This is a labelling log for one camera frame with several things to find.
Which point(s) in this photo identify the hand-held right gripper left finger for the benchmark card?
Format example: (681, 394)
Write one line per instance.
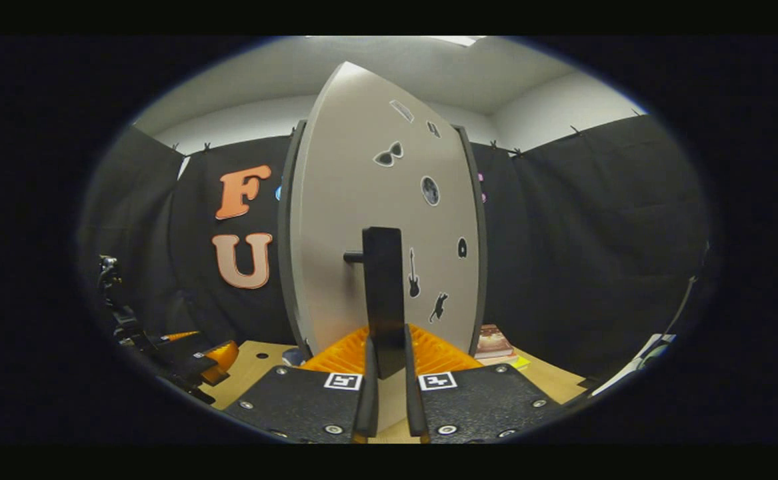
(366, 406)

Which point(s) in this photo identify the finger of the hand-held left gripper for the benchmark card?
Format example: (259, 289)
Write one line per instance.
(223, 360)
(185, 346)

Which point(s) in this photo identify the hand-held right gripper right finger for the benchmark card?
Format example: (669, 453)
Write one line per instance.
(415, 406)

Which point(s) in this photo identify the dark grey cabinet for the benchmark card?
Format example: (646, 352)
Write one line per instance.
(286, 266)

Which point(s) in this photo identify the white cabinet door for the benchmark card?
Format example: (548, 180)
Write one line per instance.
(348, 200)

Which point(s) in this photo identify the blue white penguin plush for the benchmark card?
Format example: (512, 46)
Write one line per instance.
(293, 357)

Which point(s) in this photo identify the book with brown cover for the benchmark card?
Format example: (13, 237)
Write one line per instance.
(493, 343)

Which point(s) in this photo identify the white board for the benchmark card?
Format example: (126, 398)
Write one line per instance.
(622, 380)

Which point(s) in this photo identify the black backdrop cloth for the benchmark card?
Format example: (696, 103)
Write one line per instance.
(595, 233)

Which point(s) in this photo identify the grey tape roll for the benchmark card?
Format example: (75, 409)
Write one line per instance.
(658, 348)

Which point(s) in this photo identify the ceiling light panel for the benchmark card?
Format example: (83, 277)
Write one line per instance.
(458, 40)

